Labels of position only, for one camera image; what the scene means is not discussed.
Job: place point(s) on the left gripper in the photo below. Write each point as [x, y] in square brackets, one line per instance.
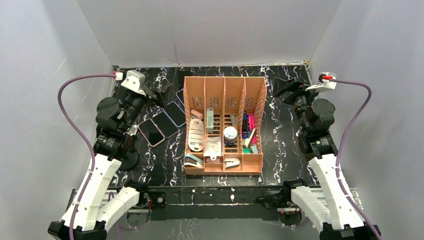
[158, 91]

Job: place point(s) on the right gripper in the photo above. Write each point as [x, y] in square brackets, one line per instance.
[293, 85]

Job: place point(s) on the pink case phone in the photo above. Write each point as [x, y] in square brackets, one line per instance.
[151, 132]

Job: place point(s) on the orange desk file organizer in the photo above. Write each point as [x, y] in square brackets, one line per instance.
[232, 98]

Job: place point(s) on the black round base phone stand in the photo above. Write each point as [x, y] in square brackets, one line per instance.
[128, 154]

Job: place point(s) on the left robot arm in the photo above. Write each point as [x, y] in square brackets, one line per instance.
[87, 218]

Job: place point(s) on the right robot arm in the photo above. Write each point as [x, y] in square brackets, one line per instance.
[337, 216]

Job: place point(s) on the blue case phone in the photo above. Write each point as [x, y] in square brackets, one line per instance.
[175, 114]

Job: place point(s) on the purple case phone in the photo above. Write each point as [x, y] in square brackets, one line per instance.
[180, 96]

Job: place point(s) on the black folding phone stand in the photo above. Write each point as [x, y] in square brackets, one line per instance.
[181, 75]

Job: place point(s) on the pink small stapler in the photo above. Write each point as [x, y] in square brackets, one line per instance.
[196, 115]

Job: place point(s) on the white oval label pack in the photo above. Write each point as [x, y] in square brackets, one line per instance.
[196, 135]

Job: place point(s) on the green tall box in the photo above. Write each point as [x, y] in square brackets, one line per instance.
[209, 120]

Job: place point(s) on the magenta notebook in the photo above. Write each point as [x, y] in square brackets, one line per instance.
[252, 125]

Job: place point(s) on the white flat card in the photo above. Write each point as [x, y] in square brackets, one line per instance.
[248, 141]

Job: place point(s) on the teal stapler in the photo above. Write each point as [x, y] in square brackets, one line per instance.
[192, 161]

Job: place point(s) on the white plastic packet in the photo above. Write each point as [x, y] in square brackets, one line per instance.
[213, 147]

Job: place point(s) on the round blue lid jar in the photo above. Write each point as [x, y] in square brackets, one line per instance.
[230, 135]

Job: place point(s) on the pink eraser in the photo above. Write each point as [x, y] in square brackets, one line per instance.
[210, 160]

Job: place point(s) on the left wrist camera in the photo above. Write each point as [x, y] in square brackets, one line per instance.
[133, 81]

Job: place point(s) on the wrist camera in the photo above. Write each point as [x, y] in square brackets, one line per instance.
[133, 81]
[326, 82]

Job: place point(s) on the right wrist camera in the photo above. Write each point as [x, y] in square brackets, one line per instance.
[326, 82]

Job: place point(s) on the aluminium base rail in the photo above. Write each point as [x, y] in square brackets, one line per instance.
[212, 198]

